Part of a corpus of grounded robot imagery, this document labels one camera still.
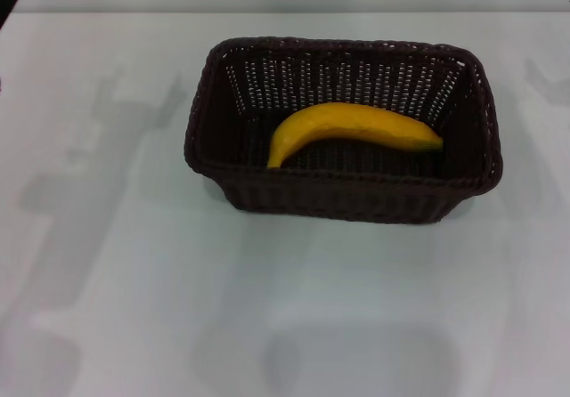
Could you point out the yellow banana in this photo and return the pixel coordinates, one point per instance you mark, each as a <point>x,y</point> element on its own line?
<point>347,121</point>

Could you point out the dark brown woven basket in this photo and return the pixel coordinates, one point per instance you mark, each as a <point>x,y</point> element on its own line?
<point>356,201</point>

